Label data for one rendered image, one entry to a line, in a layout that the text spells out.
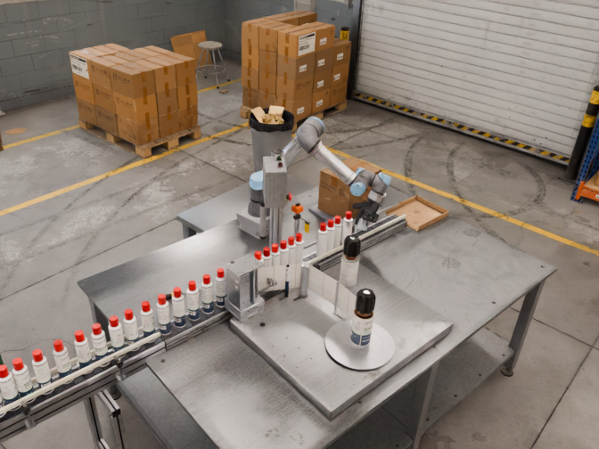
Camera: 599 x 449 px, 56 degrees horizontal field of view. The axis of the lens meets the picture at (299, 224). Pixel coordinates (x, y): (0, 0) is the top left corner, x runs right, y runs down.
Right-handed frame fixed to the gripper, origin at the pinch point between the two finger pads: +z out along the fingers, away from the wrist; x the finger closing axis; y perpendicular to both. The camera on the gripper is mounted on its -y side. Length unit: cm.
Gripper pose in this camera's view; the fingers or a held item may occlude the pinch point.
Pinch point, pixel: (356, 230)
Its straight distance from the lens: 317.9
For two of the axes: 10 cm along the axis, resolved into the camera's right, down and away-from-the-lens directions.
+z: -4.1, 9.0, 1.7
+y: 6.6, 4.2, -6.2
